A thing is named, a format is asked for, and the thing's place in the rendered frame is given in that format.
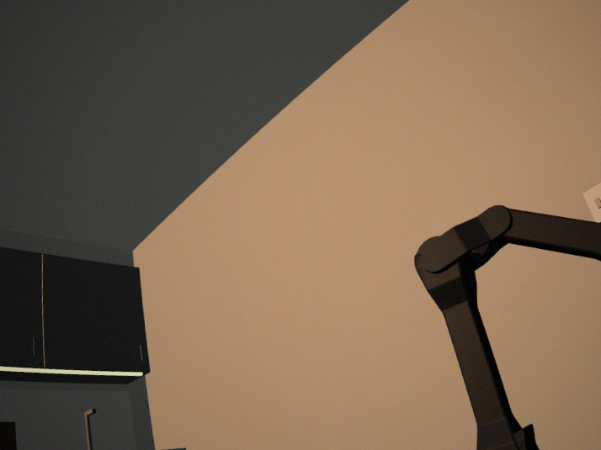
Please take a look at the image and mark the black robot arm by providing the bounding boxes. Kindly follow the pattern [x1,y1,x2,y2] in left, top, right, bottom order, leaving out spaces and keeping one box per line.
[414,205,601,450]

